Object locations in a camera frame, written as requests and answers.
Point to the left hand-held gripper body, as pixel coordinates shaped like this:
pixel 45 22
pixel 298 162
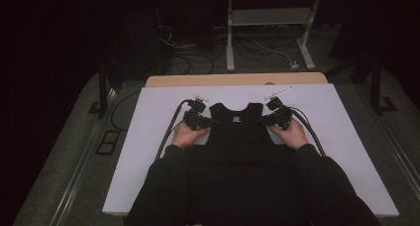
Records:
pixel 196 120

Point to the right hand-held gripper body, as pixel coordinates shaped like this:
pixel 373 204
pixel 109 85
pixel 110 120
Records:
pixel 283 117

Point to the black tank top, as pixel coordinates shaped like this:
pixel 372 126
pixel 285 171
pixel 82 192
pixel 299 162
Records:
pixel 239 133

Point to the person's left hand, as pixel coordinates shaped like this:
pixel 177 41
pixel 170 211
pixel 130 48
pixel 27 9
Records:
pixel 185 136

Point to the person's right hand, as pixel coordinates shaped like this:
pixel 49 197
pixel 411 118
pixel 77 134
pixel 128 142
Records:
pixel 294 136

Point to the round table grommet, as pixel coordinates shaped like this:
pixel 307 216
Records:
pixel 269 83

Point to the white table mat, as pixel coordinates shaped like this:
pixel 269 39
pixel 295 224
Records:
pixel 152 120

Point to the white power plug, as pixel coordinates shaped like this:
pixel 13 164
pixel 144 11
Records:
pixel 294 65

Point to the black floor socket box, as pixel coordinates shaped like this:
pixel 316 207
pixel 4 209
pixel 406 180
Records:
pixel 107 142

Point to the black metal stand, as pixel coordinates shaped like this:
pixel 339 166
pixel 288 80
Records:
pixel 103 90
pixel 376 87

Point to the white metal desk frame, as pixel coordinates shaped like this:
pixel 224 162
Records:
pixel 269 16

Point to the metal floor rail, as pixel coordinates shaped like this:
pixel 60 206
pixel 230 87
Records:
pixel 79 176
pixel 407 166

